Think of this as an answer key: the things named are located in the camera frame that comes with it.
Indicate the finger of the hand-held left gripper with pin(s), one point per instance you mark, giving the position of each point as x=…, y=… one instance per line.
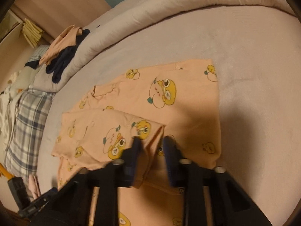
x=38, y=202

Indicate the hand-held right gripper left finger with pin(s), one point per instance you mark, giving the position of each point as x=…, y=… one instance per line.
x=134, y=151

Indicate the blue plaid pillow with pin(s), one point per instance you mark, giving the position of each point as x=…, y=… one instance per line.
x=25, y=127

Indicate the peach cartoon print pajama top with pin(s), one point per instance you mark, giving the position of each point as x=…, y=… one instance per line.
x=188, y=103

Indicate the plain peach folded cloth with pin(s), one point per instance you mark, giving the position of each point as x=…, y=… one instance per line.
x=62, y=42

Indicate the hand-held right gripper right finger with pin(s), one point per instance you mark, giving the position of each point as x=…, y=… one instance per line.
x=168, y=160

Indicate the dark navy cloth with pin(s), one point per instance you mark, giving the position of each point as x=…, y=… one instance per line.
x=62, y=64

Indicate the white crumpled cloth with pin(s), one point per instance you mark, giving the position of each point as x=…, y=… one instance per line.
x=6, y=109

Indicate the pink cloth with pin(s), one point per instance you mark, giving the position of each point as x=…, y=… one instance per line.
x=34, y=186

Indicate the grey cloth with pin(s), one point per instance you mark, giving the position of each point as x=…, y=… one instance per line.
x=24, y=76

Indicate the orange object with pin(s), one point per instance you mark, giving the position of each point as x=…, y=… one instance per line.
x=6, y=173

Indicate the pinkish grey folded quilt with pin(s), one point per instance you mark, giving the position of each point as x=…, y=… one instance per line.
x=164, y=7

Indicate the pinkish grey bed sheet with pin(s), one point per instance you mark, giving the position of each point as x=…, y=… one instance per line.
x=247, y=63

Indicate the light plaid pillow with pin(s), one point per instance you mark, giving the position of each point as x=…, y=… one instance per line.
x=37, y=51

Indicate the white cabinet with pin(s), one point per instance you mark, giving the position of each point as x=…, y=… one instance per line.
x=9, y=27

